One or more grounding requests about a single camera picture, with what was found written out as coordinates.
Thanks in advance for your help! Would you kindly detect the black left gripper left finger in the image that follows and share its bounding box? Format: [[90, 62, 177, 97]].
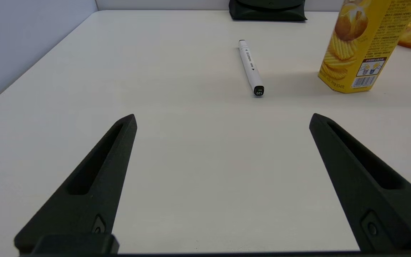
[[14, 114, 137, 252]]

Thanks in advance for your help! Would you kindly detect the yellow hexagonal chips box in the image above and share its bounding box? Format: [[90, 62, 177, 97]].
[[318, 0, 411, 94]]

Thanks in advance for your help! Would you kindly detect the black pouch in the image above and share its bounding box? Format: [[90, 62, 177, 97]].
[[229, 0, 308, 22]]

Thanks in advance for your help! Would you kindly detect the white marker with black caps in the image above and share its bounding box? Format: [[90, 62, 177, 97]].
[[238, 40, 265, 97]]

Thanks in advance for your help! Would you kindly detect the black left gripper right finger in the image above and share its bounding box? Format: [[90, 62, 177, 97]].
[[309, 113, 411, 252]]

